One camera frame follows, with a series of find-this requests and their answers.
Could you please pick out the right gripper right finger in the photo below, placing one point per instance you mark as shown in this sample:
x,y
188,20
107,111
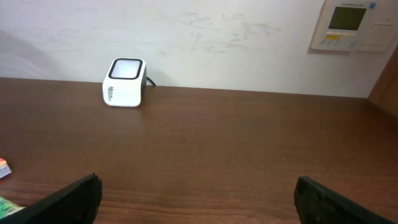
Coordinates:
x,y
317,204

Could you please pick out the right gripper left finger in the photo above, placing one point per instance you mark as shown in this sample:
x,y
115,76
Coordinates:
x,y
74,204

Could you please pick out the teal tissue pack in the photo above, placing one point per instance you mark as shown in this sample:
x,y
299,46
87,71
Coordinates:
x,y
8,207

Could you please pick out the orange tissue pack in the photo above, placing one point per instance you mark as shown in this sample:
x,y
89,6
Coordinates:
x,y
4,168

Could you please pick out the white barcode scanner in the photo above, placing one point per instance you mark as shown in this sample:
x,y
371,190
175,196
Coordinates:
x,y
125,83

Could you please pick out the wall thermostat control panel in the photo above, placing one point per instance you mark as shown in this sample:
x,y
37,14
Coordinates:
x,y
355,25

